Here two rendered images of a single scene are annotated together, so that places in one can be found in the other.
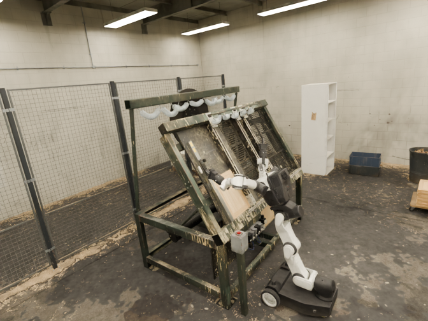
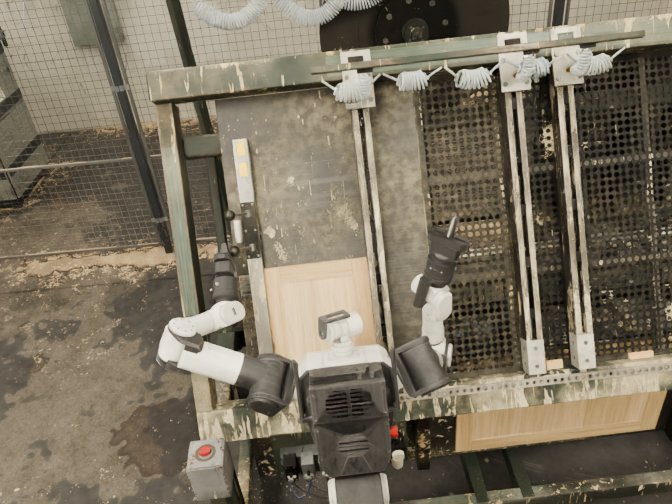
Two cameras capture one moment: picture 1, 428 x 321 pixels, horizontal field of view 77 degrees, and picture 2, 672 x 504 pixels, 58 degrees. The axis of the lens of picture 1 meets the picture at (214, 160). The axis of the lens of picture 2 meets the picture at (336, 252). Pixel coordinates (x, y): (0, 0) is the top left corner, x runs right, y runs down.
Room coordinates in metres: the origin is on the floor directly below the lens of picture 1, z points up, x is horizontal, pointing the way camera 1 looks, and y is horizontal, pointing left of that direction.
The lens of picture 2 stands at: (1.79, -1.49, 2.59)
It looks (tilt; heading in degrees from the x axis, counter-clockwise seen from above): 35 degrees down; 51
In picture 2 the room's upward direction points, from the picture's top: 6 degrees counter-clockwise
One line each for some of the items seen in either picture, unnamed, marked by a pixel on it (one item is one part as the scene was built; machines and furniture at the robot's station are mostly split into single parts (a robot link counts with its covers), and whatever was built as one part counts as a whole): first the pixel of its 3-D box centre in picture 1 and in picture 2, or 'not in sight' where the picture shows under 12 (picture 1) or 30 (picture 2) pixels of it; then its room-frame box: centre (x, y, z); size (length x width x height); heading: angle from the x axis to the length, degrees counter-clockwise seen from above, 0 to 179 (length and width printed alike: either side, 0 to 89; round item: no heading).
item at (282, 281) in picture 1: (302, 283); not in sight; (2.34, -0.81, 0.19); 0.64 x 0.52 x 0.33; 52
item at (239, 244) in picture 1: (239, 242); (211, 469); (2.22, -0.17, 0.84); 0.12 x 0.12 x 0.18; 52
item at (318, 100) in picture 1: (318, 128); not in sight; (6.22, -2.51, 1.03); 0.61 x 0.58 x 2.05; 139
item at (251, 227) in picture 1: (256, 232); (341, 464); (2.61, -0.39, 0.69); 0.50 x 0.14 x 0.24; 142
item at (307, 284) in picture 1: (305, 278); not in sight; (2.32, -0.83, 0.28); 0.21 x 0.20 x 0.13; 52
